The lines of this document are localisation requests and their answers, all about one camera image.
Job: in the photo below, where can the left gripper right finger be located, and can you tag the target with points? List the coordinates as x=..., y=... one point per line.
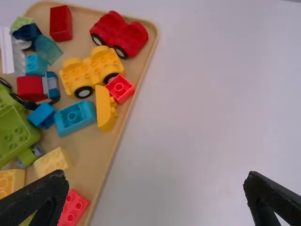
x=277, y=200

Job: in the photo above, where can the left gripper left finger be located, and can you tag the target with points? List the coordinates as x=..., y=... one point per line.
x=28, y=202

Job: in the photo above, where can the yellow toy car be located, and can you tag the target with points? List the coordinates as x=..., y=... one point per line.
x=82, y=70

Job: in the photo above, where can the coral toy brick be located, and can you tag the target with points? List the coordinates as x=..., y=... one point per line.
x=120, y=88
x=75, y=207

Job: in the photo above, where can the pale yellow toy brick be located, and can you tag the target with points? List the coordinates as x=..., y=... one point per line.
x=51, y=161

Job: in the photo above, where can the tan tray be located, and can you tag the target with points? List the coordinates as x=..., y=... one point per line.
x=82, y=150

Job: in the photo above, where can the light blue toy brick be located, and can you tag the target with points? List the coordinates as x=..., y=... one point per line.
x=35, y=64
x=75, y=117

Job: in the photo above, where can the red toy brick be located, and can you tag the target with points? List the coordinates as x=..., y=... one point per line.
x=60, y=23
x=29, y=87

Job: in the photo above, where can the yellow curved toy brick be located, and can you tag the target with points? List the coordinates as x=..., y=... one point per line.
x=103, y=110

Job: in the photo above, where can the blue grey toy brick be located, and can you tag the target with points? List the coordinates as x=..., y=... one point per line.
x=52, y=84

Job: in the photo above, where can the white toy brick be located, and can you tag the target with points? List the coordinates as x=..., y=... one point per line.
x=14, y=56

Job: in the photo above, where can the teal clear toy brick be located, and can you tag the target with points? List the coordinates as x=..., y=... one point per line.
x=48, y=49

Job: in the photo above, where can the dark blue toy brick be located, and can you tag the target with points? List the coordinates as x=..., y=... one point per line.
x=26, y=31

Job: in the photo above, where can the light green toy brick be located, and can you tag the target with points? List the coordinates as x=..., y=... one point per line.
x=21, y=23

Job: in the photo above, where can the red toy car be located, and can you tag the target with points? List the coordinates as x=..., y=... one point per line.
x=120, y=30

